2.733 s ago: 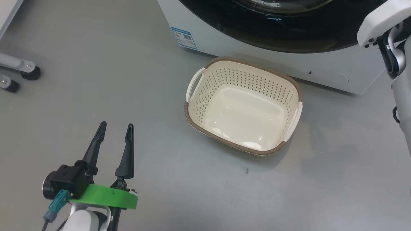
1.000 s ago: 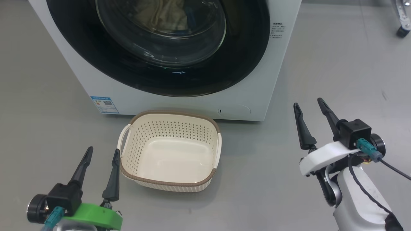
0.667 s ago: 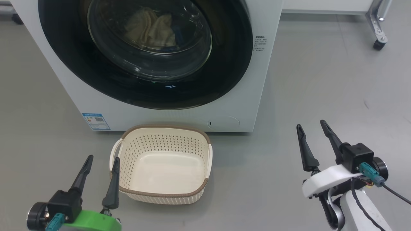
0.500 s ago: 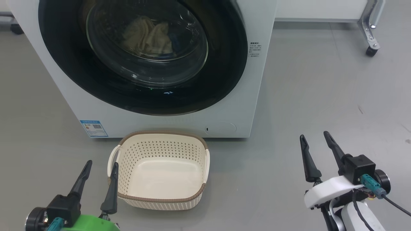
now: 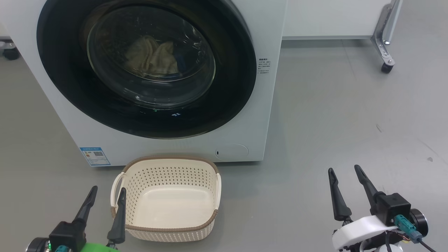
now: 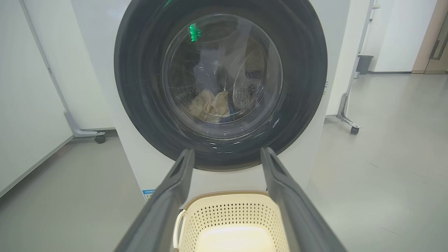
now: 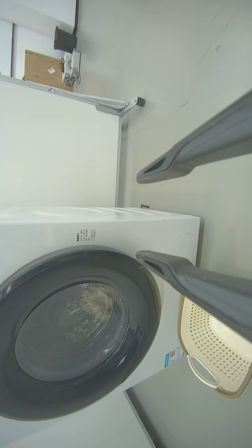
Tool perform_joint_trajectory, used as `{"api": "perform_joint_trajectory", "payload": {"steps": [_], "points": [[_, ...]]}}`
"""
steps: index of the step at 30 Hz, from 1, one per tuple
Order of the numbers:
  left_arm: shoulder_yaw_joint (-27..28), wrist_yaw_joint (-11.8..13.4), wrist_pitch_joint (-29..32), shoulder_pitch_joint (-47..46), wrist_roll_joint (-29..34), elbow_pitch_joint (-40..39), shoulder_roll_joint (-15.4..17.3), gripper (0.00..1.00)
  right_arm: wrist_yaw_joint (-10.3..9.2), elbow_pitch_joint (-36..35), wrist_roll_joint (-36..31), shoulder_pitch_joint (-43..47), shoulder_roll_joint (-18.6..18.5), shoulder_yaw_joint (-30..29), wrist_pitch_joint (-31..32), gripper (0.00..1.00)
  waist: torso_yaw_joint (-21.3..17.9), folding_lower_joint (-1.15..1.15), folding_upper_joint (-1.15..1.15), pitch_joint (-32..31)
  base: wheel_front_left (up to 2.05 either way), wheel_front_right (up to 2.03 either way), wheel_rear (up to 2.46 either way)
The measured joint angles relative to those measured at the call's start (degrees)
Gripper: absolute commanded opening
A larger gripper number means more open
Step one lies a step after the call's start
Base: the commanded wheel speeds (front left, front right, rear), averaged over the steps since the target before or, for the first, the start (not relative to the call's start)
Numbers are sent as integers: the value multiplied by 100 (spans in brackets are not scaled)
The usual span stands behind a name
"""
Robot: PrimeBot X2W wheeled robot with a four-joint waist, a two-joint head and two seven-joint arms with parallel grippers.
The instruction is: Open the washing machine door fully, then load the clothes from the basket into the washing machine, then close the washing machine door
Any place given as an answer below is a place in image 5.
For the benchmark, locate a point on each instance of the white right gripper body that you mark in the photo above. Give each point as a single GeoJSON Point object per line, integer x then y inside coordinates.
{"type": "Point", "coordinates": [360, 231]}

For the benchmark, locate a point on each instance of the cream perforated laundry basket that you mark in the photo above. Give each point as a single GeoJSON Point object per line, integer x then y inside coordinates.
{"type": "Point", "coordinates": [171, 206]}

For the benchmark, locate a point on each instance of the white partition board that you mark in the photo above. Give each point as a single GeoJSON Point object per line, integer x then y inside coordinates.
{"type": "Point", "coordinates": [332, 17]}

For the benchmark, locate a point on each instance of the black caster wheel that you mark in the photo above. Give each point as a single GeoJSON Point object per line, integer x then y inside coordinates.
{"type": "Point", "coordinates": [387, 68]}
{"type": "Point", "coordinates": [11, 54]}

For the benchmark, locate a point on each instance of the white appliance access flap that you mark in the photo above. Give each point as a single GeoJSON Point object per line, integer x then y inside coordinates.
{"type": "Point", "coordinates": [232, 152]}

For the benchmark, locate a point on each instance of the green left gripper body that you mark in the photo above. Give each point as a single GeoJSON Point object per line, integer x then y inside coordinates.
{"type": "Point", "coordinates": [99, 248]}

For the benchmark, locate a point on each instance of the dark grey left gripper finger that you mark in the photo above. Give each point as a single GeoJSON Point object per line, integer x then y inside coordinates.
{"type": "Point", "coordinates": [119, 224]}
{"type": "Point", "coordinates": [86, 206]}

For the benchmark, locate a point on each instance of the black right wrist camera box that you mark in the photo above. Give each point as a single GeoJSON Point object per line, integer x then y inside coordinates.
{"type": "Point", "coordinates": [393, 206]}

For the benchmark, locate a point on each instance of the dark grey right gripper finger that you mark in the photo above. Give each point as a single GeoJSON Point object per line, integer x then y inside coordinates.
{"type": "Point", "coordinates": [339, 203]}
{"type": "Point", "coordinates": [365, 185]}

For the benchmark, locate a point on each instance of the grey metal partition leg bracket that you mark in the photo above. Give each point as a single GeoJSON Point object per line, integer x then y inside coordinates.
{"type": "Point", "coordinates": [385, 31]}

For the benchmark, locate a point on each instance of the glass washing machine door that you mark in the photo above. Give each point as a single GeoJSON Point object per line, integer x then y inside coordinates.
{"type": "Point", "coordinates": [63, 80]}

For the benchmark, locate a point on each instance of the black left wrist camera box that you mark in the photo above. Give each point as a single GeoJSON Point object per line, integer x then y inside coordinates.
{"type": "Point", "coordinates": [68, 234]}

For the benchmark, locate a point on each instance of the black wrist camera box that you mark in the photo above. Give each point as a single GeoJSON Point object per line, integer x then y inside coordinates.
{"type": "Point", "coordinates": [393, 206]}
{"type": "Point", "coordinates": [68, 234]}

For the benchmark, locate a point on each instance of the blue energy label sticker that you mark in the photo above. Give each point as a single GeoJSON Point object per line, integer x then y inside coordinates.
{"type": "Point", "coordinates": [94, 156]}

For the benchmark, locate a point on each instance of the white front-load washing machine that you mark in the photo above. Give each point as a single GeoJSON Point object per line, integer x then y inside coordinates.
{"type": "Point", "coordinates": [273, 35]}

